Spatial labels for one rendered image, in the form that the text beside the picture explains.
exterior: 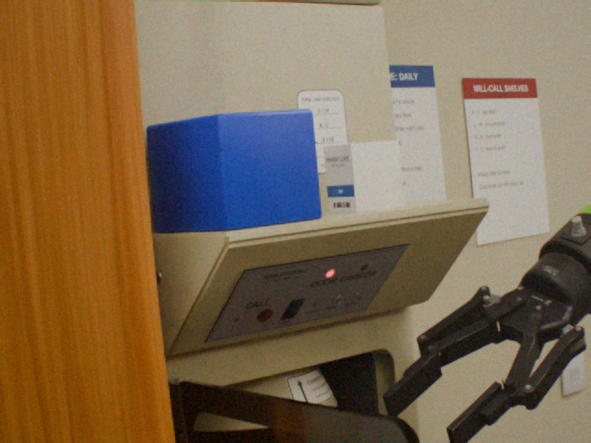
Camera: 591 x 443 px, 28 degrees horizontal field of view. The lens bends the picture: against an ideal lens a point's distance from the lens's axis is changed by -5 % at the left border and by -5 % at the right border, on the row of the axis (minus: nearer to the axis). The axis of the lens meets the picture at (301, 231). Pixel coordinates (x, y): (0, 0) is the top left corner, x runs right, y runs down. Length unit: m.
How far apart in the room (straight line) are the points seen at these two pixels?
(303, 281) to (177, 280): 0.11
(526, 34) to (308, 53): 1.04
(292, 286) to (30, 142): 0.25
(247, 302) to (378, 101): 0.30
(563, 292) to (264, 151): 0.37
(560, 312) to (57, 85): 0.53
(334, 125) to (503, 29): 0.97
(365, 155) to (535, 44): 1.12
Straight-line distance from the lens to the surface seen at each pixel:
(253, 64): 1.10
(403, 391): 1.14
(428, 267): 1.15
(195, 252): 0.95
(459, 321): 1.20
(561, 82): 2.22
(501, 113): 2.06
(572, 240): 1.21
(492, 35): 2.07
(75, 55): 0.93
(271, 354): 1.10
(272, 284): 1.00
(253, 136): 0.95
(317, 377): 1.19
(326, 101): 1.15
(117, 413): 0.93
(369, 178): 1.07
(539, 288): 1.20
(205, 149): 0.94
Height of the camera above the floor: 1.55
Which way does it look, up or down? 3 degrees down
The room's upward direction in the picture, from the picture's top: 5 degrees counter-clockwise
